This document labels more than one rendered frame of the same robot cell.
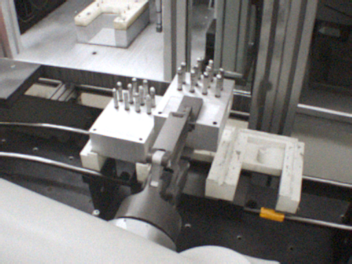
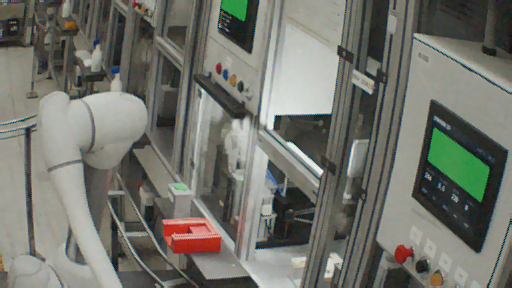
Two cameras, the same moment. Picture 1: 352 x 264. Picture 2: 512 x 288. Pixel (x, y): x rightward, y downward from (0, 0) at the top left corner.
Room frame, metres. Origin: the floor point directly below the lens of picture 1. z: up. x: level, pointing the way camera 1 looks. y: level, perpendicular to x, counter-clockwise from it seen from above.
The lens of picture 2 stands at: (-0.58, -1.07, 2.06)
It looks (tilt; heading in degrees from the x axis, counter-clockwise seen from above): 21 degrees down; 47
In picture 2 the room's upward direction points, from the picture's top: 8 degrees clockwise
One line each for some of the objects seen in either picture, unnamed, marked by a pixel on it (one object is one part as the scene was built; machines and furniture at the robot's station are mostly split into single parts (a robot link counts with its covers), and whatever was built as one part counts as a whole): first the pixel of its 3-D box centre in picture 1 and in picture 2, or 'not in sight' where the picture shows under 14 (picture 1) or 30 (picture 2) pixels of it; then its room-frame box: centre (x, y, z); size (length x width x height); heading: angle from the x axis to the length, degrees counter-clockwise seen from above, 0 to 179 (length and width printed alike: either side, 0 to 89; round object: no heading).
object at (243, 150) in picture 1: (194, 165); not in sight; (0.49, -0.03, 0.84); 0.36 x 0.14 x 0.10; 73
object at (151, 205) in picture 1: (154, 208); not in sight; (0.29, 0.03, 0.96); 0.09 x 0.07 x 0.08; 164
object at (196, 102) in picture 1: (188, 112); not in sight; (0.44, -0.02, 0.99); 0.07 x 0.03 x 0.01; 164
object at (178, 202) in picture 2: not in sight; (181, 203); (0.75, 0.68, 0.97); 0.08 x 0.08 x 0.12; 73
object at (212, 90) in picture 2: not in sight; (219, 91); (0.80, 0.61, 1.37); 0.36 x 0.04 x 0.04; 73
